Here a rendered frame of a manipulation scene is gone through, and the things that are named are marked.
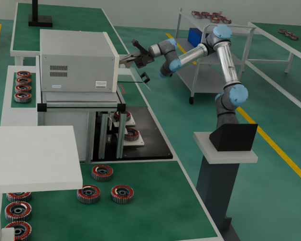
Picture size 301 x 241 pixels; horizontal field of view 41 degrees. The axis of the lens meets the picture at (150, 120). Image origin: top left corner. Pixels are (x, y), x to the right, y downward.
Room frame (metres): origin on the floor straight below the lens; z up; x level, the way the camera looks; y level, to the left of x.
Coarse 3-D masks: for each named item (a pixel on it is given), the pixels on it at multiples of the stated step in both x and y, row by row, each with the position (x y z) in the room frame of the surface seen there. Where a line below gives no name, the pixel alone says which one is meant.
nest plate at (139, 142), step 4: (116, 136) 2.12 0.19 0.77; (140, 136) 2.14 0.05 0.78; (124, 140) 2.07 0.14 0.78; (136, 140) 2.09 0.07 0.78; (140, 140) 2.09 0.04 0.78; (124, 144) 2.03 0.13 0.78; (128, 144) 2.03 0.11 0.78; (132, 144) 2.04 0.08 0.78; (136, 144) 2.05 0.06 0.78; (140, 144) 2.06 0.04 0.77
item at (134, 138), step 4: (128, 128) 2.15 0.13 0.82; (132, 128) 2.16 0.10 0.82; (128, 132) 2.12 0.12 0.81; (132, 132) 2.14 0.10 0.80; (136, 132) 2.12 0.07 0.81; (124, 136) 2.06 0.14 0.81; (128, 136) 2.06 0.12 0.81; (132, 136) 2.07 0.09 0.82; (136, 136) 2.08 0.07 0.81; (128, 140) 2.06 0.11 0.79; (132, 140) 2.06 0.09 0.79
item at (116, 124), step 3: (114, 123) 2.09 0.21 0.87; (117, 123) 2.10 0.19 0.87; (99, 126) 2.07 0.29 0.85; (111, 126) 2.09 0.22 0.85; (114, 126) 2.06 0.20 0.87; (117, 126) 2.06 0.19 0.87; (99, 129) 2.04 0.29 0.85; (108, 129) 2.05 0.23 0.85; (111, 129) 2.06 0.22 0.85; (114, 129) 2.05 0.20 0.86; (117, 129) 2.05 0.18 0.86; (126, 129) 2.12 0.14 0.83; (99, 132) 2.02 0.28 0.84; (108, 132) 2.04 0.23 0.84; (111, 132) 2.04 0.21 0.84; (114, 132) 2.05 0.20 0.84; (117, 132) 2.05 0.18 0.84; (126, 132) 2.08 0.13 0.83
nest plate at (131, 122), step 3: (111, 114) 2.37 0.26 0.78; (111, 117) 2.33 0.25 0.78; (132, 117) 2.38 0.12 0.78; (111, 120) 2.29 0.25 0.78; (114, 120) 2.29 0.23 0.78; (129, 120) 2.32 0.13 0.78; (132, 120) 2.33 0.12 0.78; (126, 123) 2.28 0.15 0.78; (129, 123) 2.28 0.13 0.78; (132, 123) 2.29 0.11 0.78
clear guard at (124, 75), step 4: (120, 68) 2.49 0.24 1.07; (124, 68) 2.50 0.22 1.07; (128, 68) 2.51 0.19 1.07; (132, 68) 2.53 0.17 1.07; (120, 72) 2.43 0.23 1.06; (124, 72) 2.44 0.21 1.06; (128, 72) 2.45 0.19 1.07; (132, 72) 2.46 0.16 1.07; (136, 72) 2.47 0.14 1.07; (120, 76) 2.36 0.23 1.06; (124, 76) 2.37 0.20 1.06; (128, 76) 2.38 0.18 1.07; (132, 76) 2.39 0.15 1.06; (136, 76) 2.40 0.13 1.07; (140, 76) 2.43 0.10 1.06; (120, 80) 2.29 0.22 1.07; (124, 80) 2.30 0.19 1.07; (128, 80) 2.31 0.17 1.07; (132, 80) 2.32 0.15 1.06; (136, 80) 2.33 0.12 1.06; (140, 80) 2.34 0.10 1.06
